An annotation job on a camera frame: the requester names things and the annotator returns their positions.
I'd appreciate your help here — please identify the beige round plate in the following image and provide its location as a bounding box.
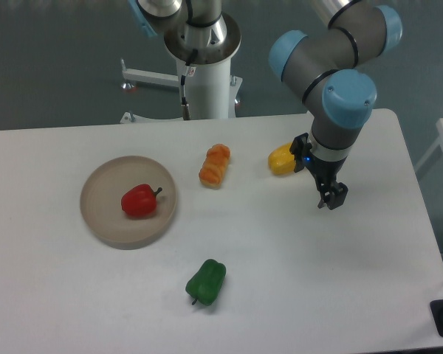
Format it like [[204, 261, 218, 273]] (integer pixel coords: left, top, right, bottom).
[[80, 156, 177, 250]]

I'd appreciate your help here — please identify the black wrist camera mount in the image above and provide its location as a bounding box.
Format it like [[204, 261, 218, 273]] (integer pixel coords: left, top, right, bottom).
[[289, 133, 312, 173]]

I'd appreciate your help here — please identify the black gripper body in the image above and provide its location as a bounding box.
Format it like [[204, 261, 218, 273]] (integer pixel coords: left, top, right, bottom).
[[302, 153, 345, 195]]

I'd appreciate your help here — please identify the orange croissant bread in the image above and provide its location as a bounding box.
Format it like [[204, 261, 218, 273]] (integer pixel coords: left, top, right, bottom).
[[199, 144, 230, 189]]

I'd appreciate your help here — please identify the green bell pepper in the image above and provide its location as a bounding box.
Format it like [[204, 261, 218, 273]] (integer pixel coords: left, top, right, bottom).
[[185, 259, 227, 306]]

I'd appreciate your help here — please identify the red bell pepper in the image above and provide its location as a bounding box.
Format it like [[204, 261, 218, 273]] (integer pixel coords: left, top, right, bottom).
[[120, 184, 162, 218]]

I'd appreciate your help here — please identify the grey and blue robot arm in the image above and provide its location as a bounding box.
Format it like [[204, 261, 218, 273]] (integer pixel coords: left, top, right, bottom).
[[129, 1, 402, 209]]

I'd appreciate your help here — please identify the black cable on pedestal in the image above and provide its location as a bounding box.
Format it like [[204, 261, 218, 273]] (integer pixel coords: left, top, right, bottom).
[[179, 47, 199, 121]]

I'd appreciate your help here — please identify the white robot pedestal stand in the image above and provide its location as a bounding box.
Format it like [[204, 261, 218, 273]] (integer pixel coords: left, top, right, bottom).
[[118, 10, 244, 125]]

